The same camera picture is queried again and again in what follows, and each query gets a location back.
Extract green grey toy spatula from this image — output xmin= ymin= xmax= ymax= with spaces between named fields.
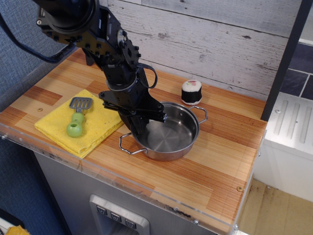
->
xmin=66 ymin=97 xmax=93 ymax=138

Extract plush sushi roll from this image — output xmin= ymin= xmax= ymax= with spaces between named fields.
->
xmin=181 ymin=80 xmax=202 ymax=105

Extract yellow object bottom left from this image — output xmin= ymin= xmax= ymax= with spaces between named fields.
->
xmin=6 ymin=226 xmax=30 ymax=235

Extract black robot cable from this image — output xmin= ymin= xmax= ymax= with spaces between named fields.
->
xmin=0 ymin=12 xmax=76 ymax=63

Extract stainless steel pan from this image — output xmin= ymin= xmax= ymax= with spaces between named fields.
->
xmin=119 ymin=102 xmax=208 ymax=161

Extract white ribbed appliance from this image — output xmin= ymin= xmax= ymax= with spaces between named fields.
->
xmin=254 ymin=93 xmax=313 ymax=201

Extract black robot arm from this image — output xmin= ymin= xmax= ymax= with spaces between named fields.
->
xmin=35 ymin=0 xmax=167 ymax=134

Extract silver dispenser panel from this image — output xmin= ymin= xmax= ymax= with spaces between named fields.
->
xmin=89 ymin=194 xmax=150 ymax=235

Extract clear acrylic edge guard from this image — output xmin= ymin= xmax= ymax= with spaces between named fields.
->
xmin=0 ymin=118 xmax=266 ymax=235

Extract dark vertical post right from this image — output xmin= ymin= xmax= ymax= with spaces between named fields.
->
xmin=260 ymin=0 xmax=313 ymax=121

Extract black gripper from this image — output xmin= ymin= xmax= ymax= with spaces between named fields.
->
xmin=99 ymin=78 xmax=167 ymax=135

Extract yellow folded cloth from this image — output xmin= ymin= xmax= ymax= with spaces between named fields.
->
xmin=35 ymin=90 xmax=123 ymax=158

